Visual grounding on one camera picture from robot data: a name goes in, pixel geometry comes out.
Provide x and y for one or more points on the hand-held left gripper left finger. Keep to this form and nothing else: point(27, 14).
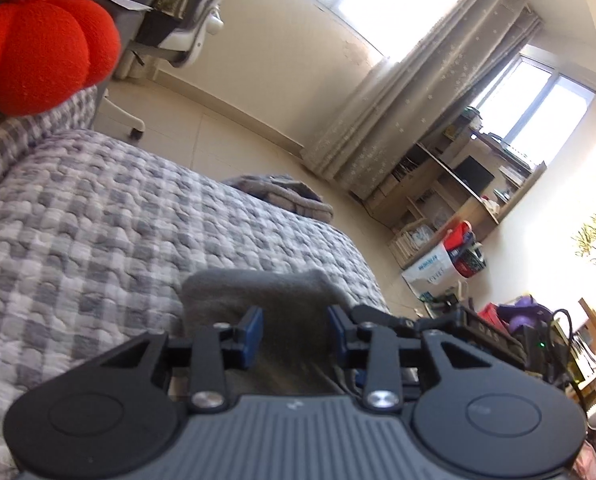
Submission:
point(253, 332)

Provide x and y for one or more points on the purple toy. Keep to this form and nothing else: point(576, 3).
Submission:
point(525, 312)

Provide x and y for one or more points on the white office chair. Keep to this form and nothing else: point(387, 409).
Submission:
point(188, 10)

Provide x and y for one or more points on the red knotted cushion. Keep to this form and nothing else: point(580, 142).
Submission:
point(38, 50)

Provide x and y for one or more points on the red basket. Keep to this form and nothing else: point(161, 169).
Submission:
point(490, 314)

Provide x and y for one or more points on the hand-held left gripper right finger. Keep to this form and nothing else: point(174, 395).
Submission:
point(336, 337)

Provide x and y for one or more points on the narrow window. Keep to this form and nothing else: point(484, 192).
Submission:
point(538, 105)

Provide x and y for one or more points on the black monitor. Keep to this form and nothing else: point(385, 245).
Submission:
point(474, 175)

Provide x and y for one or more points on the grey knit sweater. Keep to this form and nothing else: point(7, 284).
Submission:
point(288, 310)

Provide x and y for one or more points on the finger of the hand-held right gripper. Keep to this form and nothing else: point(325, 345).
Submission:
point(360, 377)
point(378, 314)

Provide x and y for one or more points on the red checked bag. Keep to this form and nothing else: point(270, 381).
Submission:
point(465, 252)

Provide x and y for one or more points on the folded grey blanket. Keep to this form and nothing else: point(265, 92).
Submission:
point(288, 195)

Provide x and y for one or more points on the wooden shelf desk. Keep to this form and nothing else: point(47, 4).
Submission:
point(438, 195)

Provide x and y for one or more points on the white bag with blue print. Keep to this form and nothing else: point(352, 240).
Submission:
point(428, 272)

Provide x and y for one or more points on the beige patterned curtain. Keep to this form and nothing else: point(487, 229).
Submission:
point(418, 95)

